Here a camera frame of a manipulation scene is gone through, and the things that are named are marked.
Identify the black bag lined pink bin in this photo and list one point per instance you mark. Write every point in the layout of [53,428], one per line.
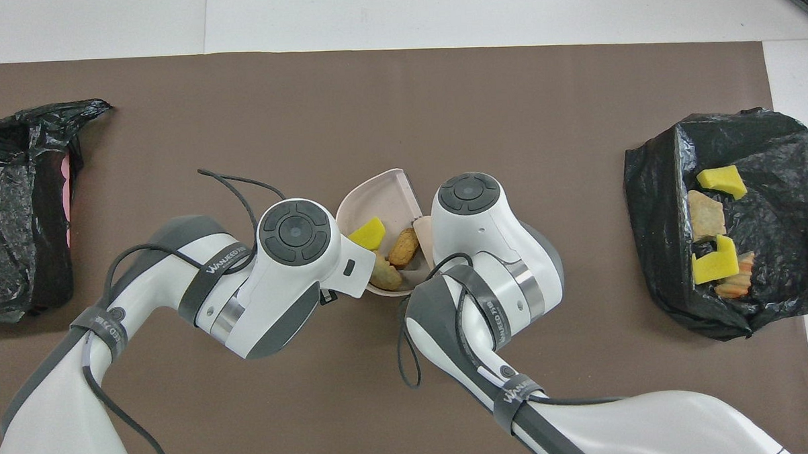
[13,200]

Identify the brown table mat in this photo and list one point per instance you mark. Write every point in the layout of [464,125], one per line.
[372,87]

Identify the tan crumbly sponge piece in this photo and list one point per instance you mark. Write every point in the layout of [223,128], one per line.
[385,276]

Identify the beige plastic dustpan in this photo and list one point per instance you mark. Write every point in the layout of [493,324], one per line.
[383,201]

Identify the beige hand brush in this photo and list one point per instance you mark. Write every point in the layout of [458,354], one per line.
[424,236]

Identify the brown cork-like roll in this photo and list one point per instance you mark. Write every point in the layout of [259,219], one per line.
[403,247]

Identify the orange striped sponge piece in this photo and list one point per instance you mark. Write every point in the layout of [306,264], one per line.
[739,284]

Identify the pale orange sponge piece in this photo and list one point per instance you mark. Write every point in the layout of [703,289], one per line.
[706,216]

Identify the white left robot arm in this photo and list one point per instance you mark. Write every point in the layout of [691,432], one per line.
[47,414]

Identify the notched green yellow sponge piece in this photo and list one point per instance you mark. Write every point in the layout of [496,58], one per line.
[714,266]

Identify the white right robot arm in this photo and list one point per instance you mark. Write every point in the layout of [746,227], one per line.
[653,426]

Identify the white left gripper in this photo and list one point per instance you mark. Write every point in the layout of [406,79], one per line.
[356,265]

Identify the small yellow green sponge block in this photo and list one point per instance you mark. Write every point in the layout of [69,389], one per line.
[369,233]

